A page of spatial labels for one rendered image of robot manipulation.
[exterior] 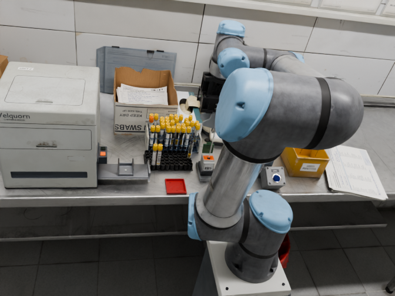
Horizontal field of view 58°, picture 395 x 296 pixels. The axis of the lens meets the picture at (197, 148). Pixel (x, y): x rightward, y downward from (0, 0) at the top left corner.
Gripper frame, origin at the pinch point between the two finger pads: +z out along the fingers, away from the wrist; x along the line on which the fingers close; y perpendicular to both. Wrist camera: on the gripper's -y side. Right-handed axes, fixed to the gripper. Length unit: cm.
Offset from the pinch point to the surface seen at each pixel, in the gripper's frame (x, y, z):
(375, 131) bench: -30, -92, 21
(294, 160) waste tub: 0.0, -33.5, 13.2
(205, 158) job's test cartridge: 0.0, 1.0, 12.9
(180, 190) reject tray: 8.4, 10.2, 20.4
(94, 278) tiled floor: -13, 41, 108
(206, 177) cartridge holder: 3.0, 0.0, 19.2
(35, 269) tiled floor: -21, 70, 108
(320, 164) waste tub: 2.3, -43.7, 13.4
